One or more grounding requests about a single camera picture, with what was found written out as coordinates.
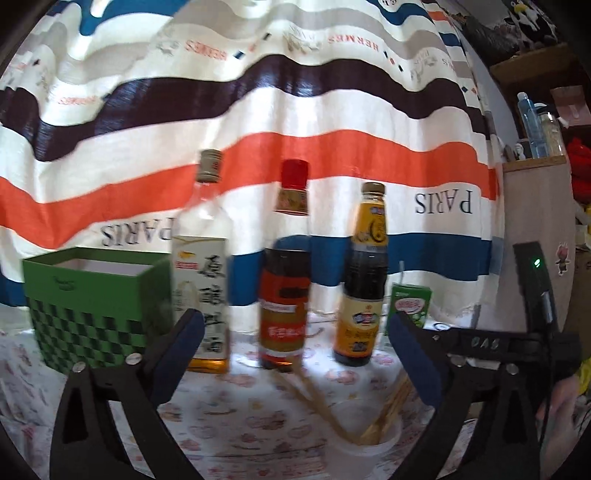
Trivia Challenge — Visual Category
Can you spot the red cloth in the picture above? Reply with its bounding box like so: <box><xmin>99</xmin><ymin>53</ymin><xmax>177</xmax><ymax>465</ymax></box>
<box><xmin>566</xmin><ymin>138</ymin><xmax>591</xmax><ymax>199</ymax></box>

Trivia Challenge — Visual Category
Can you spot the black white plush toy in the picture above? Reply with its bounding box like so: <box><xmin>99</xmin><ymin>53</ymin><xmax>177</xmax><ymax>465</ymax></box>
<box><xmin>503</xmin><ymin>0</ymin><xmax>555</xmax><ymax>47</ymax></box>

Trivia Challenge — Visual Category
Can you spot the bear print cloth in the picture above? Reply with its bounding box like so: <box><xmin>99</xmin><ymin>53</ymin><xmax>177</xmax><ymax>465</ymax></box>
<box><xmin>0</xmin><ymin>318</ymin><xmax>439</xmax><ymax>462</ymax></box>

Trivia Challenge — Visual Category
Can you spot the striped fabric backdrop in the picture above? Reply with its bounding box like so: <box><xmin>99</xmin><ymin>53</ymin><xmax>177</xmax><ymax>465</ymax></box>
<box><xmin>0</xmin><ymin>0</ymin><xmax>506</xmax><ymax>333</ymax></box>

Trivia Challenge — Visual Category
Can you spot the person's right hand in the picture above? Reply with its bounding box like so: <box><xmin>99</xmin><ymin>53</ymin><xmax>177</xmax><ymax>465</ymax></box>
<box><xmin>538</xmin><ymin>374</ymin><xmax>591</xmax><ymax>467</ymax></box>

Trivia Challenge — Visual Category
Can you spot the dark sauce bottle yellow label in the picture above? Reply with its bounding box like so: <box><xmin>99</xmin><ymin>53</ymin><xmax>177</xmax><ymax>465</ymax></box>
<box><xmin>333</xmin><ymin>181</ymin><xmax>389</xmax><ymax>367</ymax></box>

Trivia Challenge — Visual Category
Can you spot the clear cooking wine bottle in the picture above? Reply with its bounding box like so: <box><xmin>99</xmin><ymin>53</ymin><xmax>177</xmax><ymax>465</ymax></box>
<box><xmin>171</xmin><ymin>148</ymin><xmax>232</xmax><ymax>374</ymax></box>

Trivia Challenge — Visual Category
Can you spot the cartoon sticker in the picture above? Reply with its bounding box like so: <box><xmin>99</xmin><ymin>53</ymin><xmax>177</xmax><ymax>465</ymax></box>
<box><xmin>554</xmin><ymin>242</ymin><xmax>573</xmax><ymax>275</ymax></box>

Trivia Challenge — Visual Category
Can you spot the wooden shelf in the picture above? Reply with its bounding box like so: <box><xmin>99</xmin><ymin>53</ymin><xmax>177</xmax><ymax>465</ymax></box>
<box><xmin>489</xmin><ymin>44</ymin><xmax>591</xmax><ymax>93</ymax></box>

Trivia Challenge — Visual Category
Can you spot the green checkered box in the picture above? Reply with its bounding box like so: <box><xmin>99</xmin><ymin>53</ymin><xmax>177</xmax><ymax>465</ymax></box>
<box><xmin>22</xmin><ymin>247</ymin><xmax>174</xmax><ymax>374</ymax></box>

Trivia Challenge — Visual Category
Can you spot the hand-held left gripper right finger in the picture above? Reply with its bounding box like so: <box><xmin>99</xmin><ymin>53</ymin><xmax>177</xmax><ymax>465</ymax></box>
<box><xmin>387</xmin><ymin>311</ymin><xmax>543</xmax><ymax>480</ymax></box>

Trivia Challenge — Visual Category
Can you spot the beige cabinet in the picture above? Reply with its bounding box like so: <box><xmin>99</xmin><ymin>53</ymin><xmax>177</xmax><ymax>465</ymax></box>
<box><xmin>501</xmin><ymin>156</ymin><xmax>585</xmax><ymax>342</ymax></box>

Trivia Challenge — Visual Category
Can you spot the blue water bottle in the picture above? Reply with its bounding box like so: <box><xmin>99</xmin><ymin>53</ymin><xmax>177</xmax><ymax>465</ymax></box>
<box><xmin>517</xmin><ymin>92</ymin><xmax>541</xmax><ymax>160</ymax></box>

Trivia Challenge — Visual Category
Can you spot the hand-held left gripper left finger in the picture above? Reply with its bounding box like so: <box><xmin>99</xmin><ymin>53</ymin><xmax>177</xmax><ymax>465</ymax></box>
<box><xmin>50</xmin><ymin>308</ymin><xmax>206</xmax><ymax>480</ymax></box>

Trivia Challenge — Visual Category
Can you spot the single wooden chopstick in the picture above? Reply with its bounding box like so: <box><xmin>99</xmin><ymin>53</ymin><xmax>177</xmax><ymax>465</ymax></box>
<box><xmin>270</xmin><ymin>369</ymin><xmax>354</xmax><ymax>446</ymax></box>
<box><xmin>293</xmin><ymin>366</ymin><xmax>360</xmax><ymax>445</ymax></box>

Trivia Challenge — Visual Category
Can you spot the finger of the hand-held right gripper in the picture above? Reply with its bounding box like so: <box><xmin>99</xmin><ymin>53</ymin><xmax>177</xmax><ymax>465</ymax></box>
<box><xmin>431</xmin><ymin>327</ymin><xmax>546</xmax><ymax>364</ymax></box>

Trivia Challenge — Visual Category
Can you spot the red cap sauce bottle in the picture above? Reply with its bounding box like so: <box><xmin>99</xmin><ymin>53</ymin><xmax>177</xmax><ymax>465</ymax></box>
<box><xmin>259</xmin><ymin>159</ymin><xmax>312</xmax><ymax>372</ymax></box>

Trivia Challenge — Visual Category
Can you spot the translucent plastic cup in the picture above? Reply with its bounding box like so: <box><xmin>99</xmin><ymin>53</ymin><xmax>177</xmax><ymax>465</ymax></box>
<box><xmin>329</xmin><ymin>398</ymin><xmax>403</xmax><ymax>467</ymax></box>

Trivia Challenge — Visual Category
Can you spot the green drink carton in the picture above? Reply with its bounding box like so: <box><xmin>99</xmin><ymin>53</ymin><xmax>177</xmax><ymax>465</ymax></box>
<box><xmin>390</xmin><ymin>261</ymin><xmax>432</xmax><ymax>330</ymax></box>

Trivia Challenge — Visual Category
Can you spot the clear jar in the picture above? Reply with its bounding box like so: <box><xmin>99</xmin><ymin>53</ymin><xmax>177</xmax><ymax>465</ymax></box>
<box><xmin>538</xmin><ymin>111</ymin><xmax>565</xmax><ymax>158</ymax></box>

